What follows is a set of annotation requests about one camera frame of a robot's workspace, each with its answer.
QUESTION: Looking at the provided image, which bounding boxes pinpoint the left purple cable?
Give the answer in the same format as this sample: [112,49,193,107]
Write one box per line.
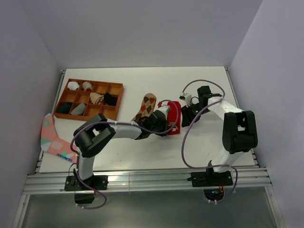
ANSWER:
[70,99,178,210]

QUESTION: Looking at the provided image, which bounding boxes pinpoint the beige red rolled sock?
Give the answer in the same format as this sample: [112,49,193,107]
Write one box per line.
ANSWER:
[82,81,93,92]

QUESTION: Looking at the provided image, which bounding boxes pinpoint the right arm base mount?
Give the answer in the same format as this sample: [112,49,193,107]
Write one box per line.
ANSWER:
[187,171,233,202]

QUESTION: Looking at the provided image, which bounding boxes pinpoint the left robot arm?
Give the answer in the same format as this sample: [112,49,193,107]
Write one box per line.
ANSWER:
[72,106,170,190]

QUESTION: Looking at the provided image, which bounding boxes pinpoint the pink patterned sock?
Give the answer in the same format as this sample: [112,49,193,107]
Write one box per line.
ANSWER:
[40,114,77,163]

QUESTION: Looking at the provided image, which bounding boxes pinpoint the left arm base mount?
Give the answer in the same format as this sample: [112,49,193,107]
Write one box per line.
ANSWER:
[64,174,109,205]

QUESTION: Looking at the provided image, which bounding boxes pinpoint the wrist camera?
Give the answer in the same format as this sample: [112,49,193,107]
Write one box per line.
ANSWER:
[157,102,171,118]
[179,92,192,106]

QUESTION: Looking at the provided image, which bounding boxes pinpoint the dark teal rolled sock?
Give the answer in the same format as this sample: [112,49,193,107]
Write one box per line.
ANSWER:
[57,103,72,114]

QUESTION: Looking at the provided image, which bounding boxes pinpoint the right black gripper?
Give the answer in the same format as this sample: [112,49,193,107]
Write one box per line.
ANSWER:
[180,103,210,128]

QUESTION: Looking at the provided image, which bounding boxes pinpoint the grey rolled sock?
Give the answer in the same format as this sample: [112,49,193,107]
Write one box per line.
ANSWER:
[70,103,86,115]

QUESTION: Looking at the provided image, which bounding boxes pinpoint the black rolled sock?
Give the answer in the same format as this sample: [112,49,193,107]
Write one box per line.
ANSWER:
[104,93,118,106]

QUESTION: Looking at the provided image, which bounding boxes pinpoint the purple cable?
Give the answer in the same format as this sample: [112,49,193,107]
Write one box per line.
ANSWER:
[70,99,178,210]
[180,79,238,205]

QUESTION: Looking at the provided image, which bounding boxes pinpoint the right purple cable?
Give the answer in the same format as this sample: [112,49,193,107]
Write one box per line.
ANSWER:
[180,79,238,205]

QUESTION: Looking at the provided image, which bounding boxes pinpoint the aluminium frame rail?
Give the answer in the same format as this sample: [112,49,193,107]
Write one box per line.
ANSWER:
[23,167,272,195]

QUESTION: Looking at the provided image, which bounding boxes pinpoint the white rolled sock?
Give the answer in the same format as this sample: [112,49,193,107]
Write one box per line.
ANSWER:
[67,81,80,91]

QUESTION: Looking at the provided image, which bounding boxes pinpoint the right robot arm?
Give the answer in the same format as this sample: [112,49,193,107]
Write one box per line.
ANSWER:
[180,86,258,185]

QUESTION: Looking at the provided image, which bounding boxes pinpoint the brown argyle sock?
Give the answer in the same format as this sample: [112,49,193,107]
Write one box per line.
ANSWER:
[132,93,157,121]

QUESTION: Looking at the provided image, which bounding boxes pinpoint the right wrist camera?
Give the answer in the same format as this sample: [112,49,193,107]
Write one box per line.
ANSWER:
[179,92,192,106]

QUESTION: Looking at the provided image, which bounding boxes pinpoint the orange compartment tray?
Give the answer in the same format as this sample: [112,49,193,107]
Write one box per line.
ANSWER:
[54,78,124,121]

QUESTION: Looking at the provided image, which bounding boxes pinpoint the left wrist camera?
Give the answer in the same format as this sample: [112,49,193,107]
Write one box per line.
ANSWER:
[157,102,171,118]

